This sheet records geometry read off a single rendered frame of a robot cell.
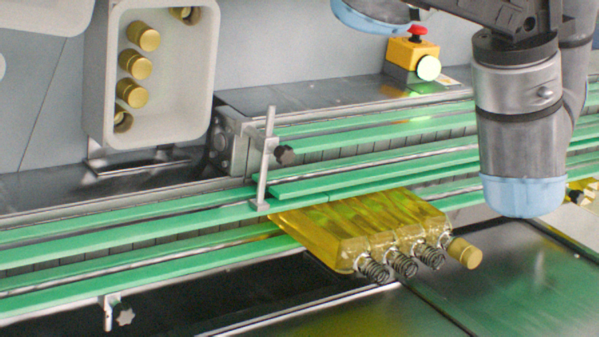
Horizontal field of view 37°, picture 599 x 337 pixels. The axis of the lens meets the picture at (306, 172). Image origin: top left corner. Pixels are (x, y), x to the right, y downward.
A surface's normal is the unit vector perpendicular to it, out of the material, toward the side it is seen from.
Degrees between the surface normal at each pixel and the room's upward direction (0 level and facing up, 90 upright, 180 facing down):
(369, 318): 90
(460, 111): 90
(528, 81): 30
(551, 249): 90
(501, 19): 10
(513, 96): 51
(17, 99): 0
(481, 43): 97
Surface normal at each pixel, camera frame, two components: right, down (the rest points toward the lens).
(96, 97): -0.80, 0.15
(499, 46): -0.17, -0.87
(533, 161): 0.11, 0.45
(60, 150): 0.58, 0.41
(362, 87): 0.14, -0.90
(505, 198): -0.58, 0.51
